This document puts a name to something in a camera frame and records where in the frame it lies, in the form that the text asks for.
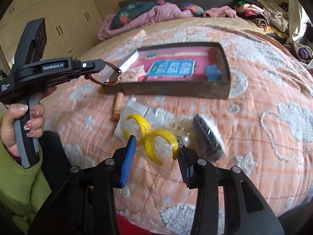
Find orange white patterned quilt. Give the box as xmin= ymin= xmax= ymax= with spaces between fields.
xmin=43 ymin=23 xmax=312 ymax=234

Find dark floral pillow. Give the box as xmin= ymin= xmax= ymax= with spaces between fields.
xmin=110 ymin=0 xmax=166 ymax=28

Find left hand painted nails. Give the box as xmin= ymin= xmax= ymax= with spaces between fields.
xmin=0 ymin=85 xmax=58 ymax=158

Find orange spiral hair tie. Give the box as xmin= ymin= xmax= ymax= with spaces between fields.
xmin=112 ymin=91 xmax=125 ymax=123

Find black hair comb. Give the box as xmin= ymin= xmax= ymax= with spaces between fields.
xmin=192 ymin=114 xmax=226 ymax=162

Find small blue box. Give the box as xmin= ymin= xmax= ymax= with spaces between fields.
xmin=204 ymin=65 xmax=222 ymax=81

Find green sleeve forearm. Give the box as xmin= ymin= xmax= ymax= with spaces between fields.
xmin=1 ymin=114 xmax=51 ymax=234

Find pink crumpled blanket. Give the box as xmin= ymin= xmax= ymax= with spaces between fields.
xmin=98 ymin=3 xmax=194 ymax=40

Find brown shallow cardboard box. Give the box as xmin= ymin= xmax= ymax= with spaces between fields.
xmin=104 ymin=42 xmax=231 ymax=99

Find pile of clothes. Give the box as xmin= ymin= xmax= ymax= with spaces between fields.
xmin=234 ymin=0 xmax=312 ymax=68

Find cream wardrobe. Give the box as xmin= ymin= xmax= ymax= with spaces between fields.
xmin=1 ymin=0 xmax=102 ymax=67

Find pink fuzzy garment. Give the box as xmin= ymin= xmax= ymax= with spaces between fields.
xmin=203 ymin=5 xmax=238 ymax=19

